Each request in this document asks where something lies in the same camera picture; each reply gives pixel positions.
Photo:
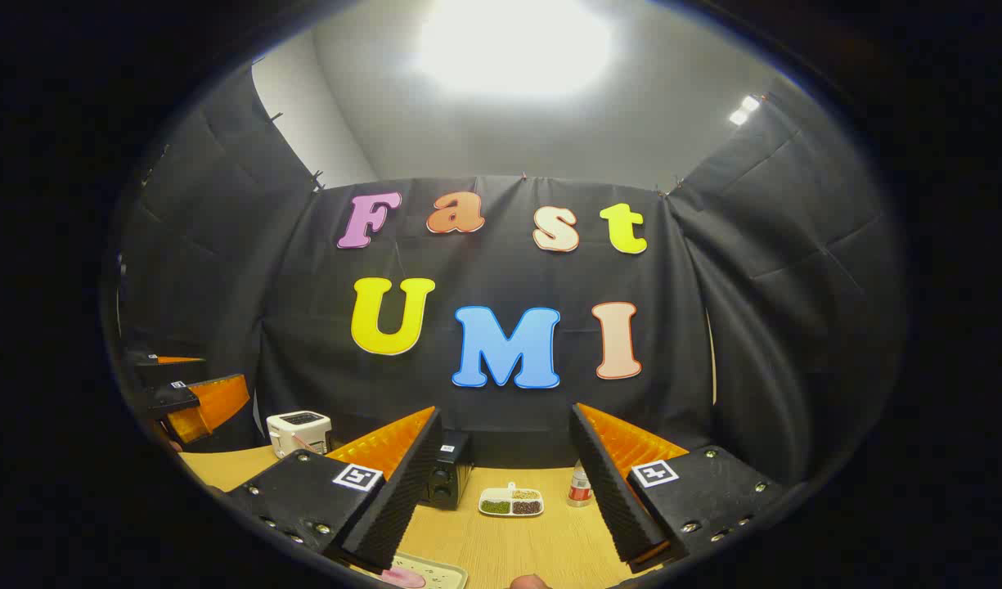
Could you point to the large ceiling light panel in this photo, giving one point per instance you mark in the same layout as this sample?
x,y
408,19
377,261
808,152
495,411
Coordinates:
x,y
509,45

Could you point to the white toaster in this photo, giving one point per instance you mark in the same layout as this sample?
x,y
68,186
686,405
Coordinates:
x,y
298,433

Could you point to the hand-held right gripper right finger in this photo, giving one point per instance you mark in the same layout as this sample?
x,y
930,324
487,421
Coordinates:
x,y
607,491

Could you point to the white divided dish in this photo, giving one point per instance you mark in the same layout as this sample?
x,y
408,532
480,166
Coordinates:
x,y
500,495

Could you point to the green beans pile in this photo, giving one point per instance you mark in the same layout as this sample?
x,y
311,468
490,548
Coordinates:
x,y
496,507

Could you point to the pink round food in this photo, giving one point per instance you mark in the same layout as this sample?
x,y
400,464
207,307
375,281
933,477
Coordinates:
x,y
402,578

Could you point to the brown beans pile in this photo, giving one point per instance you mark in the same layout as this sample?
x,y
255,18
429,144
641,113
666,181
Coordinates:
x,y
527,507

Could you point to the clear plastic bottle red label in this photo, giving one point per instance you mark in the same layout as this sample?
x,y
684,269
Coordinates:
x,y
580,489

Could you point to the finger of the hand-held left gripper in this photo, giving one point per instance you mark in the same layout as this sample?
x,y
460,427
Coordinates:
x,y
161,370
214,401

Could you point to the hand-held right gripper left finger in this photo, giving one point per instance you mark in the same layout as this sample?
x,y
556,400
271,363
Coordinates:
x,y
402,491

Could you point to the beige food tray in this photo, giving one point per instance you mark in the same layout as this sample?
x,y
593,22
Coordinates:
x,y
443,571

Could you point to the black backdrop cloth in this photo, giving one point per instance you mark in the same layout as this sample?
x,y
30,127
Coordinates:
x,y
500,270

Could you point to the yellow beans pile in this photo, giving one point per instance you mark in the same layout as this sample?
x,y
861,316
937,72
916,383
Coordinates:
x,y
526,494

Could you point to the small ceiling light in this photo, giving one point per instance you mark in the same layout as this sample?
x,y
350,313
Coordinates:
x,y
744,109

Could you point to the black electric oven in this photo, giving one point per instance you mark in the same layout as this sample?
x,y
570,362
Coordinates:
x,y
456,474

